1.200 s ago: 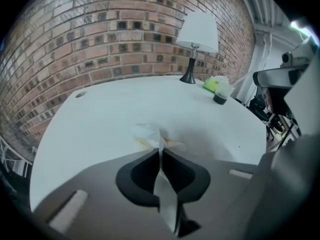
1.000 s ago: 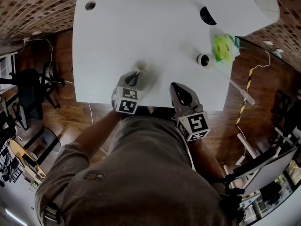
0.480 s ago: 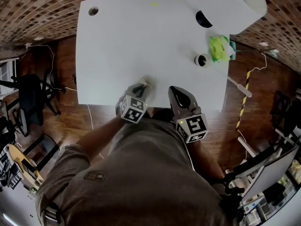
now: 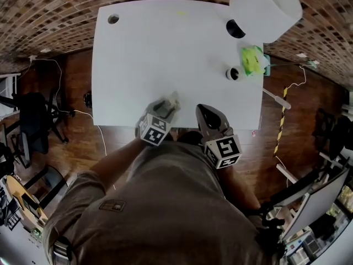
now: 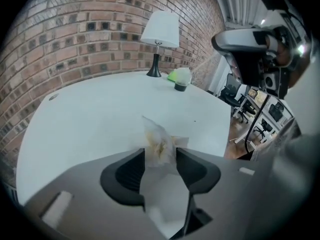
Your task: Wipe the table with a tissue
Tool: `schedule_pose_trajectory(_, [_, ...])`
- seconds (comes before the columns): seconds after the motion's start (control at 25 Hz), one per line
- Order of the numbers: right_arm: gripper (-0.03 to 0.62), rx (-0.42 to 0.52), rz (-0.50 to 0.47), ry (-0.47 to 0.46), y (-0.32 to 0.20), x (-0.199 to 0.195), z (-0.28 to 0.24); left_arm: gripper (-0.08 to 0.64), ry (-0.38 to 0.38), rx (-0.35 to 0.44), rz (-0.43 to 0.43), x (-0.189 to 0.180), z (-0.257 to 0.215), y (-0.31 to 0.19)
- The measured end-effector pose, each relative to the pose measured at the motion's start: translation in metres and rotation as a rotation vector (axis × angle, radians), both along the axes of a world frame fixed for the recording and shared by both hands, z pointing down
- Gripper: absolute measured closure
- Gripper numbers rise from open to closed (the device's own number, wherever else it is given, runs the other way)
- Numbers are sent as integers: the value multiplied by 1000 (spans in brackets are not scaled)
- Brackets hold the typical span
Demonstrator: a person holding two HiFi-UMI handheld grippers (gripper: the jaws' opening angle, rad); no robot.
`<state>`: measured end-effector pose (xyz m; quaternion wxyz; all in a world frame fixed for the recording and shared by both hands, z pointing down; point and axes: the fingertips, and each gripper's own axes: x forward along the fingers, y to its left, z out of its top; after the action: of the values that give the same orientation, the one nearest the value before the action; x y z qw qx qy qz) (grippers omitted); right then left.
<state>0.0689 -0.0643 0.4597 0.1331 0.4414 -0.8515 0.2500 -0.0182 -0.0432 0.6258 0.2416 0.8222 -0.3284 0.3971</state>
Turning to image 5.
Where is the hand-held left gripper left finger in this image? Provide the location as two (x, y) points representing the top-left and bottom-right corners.
(99, 147), (146, 207)

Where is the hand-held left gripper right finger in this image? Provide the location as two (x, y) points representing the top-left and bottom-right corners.
(176, 147), (222, 237)

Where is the small white paper scrap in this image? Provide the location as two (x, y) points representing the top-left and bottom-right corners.
(141, 115), (191, 177)

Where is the white table top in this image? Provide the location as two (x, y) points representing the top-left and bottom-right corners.
(16, 70), (232, 207)

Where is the green plastic bag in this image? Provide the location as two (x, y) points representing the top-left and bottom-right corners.
(166, 67), (193, 84)

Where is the black office chair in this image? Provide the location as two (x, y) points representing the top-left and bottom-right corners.
(252, 120), (273, 144)
(219, 73), (242, 107)
(234, 101), (256, 124)
(268, 102), (286, 123)

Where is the person's grey shirt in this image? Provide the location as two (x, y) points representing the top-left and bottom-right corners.
(251, 120), (317, 225)

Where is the cup of dark liquid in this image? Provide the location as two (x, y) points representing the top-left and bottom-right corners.
(173, 77), (189, 93)

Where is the person's face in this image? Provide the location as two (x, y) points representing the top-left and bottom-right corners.
(264, 32), (297, 69)

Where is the table lamp with black base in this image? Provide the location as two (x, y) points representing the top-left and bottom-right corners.
(139, 10), (180, 78)

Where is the black cable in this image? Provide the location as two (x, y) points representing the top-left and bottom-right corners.
(243, 93), (272, 157)

